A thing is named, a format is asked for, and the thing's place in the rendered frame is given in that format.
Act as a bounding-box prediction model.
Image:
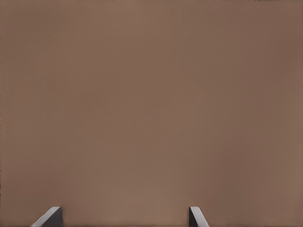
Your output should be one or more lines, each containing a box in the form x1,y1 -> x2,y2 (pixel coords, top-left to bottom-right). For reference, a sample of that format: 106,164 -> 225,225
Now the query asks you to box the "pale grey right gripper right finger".
188,206 -> 210,227

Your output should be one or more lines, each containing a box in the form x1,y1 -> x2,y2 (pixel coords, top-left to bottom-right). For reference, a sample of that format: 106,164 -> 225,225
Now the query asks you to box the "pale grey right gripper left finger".
30,206 -> 63,227

